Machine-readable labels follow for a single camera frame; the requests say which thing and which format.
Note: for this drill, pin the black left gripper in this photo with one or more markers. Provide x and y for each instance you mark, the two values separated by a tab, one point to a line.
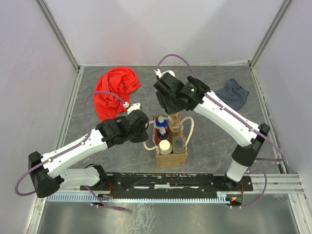
140	134

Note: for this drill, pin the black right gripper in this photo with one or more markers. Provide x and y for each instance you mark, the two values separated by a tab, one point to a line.
168	107

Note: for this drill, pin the clear yellow liquid bottle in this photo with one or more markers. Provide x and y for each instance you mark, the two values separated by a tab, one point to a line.
174	122

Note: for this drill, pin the printed canvas tote bag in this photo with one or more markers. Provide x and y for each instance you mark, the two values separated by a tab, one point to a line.
171	160

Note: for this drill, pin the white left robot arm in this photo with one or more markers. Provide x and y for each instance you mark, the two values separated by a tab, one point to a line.
49	167

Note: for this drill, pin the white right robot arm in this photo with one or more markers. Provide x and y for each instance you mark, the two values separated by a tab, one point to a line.
248	135

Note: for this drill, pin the white cap cream bottle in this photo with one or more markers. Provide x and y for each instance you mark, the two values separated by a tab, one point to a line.
165	147

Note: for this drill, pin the red cloth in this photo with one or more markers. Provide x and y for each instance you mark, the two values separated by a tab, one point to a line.
112	90

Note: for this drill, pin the square clear dark-cap bottle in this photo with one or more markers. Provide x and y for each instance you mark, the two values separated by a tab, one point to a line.
178	145

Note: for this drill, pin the dark blue cloth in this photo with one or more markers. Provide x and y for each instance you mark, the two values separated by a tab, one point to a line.
233	94

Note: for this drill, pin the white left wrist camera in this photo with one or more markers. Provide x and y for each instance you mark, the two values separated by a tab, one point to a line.
130	108

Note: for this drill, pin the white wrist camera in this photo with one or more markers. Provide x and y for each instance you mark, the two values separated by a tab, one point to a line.
130	108
159	74

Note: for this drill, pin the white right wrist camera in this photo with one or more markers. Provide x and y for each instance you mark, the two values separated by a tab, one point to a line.
159	74

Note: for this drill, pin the light blue cable duct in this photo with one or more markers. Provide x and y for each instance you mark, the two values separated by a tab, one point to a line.
88	197

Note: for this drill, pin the left aluminium frame post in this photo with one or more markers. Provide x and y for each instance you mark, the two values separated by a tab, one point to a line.
43	6

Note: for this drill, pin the aluminium frame post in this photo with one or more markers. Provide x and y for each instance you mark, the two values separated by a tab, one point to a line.
43	6
270	32

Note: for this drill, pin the right aluminium frame post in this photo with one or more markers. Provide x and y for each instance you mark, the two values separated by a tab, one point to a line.
270	32

